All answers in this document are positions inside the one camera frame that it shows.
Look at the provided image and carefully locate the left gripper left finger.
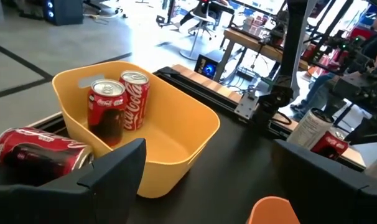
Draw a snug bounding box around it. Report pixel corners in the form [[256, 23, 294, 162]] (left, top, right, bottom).
[[0, 138, 147, 224]]

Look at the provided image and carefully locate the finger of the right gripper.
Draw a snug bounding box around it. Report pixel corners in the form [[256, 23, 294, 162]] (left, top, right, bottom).
[[345, 111, 377, 145]]

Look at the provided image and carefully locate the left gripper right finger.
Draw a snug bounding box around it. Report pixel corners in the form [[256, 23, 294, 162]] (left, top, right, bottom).
[[271, 139, 377, 224]]

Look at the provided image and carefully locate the red Coca-Cola can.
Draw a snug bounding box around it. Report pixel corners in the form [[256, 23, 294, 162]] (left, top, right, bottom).
[[310, 130, 350, 161], [119, 70, 151, 131], [87, 78, 128, 147], [0, 126, 93, 187]]

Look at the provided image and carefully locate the orange plastic bin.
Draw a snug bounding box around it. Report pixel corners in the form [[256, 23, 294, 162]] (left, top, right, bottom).
[[246, 195, 301, 224]]

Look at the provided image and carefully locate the white Celsius drink can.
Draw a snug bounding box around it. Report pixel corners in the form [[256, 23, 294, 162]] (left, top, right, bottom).
[[286, 107, 335, 151]]

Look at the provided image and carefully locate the yellow plastic bin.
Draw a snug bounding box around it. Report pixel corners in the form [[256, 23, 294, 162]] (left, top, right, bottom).
[[51, 60, 221, 199]]

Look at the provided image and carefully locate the person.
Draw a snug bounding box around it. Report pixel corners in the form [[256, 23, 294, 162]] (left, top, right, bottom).
[[179, 0, 231, 32], [289, 12, 377, 122]]

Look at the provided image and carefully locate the wooden desk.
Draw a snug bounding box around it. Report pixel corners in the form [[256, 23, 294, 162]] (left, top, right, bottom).
[[221, 27, 310, 82]]

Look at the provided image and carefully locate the small computer blue light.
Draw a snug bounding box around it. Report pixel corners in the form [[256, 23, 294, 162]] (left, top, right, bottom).
[[193, 54, 220, 79]]

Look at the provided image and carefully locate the black computer tower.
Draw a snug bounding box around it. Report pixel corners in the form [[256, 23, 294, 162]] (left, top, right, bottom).
[[42, 0, 84, 26]]

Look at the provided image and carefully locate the black aluminium table frame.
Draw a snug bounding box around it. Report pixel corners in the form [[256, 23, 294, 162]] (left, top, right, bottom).
[[153, 65, 368, 172]]

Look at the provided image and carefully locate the white pedestal stool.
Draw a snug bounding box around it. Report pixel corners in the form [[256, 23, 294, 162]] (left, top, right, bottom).
[[179, 11, 219, 62]]

